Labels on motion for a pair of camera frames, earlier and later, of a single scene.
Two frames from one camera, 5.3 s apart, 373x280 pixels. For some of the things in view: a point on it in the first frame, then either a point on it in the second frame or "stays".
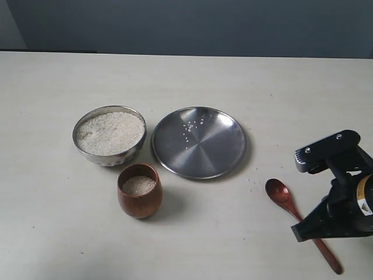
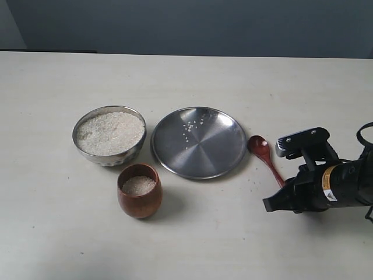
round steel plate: (199, 143) stays
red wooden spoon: (280, 193) → (259, 146)
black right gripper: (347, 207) → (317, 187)
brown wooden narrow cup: (140, 189) stays
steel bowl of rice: (109, 135) stays
